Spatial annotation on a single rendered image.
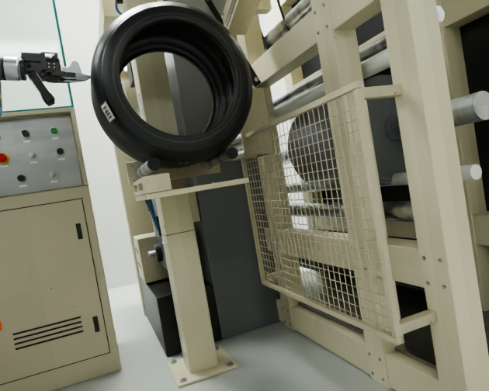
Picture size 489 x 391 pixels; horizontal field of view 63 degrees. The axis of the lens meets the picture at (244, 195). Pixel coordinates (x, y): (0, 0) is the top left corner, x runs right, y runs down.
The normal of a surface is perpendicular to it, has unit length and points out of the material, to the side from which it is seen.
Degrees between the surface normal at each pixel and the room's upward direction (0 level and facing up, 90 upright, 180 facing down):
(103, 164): 90
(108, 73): 89
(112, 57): 86
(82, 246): 90
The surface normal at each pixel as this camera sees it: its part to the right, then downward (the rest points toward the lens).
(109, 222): 0.22, 0.00
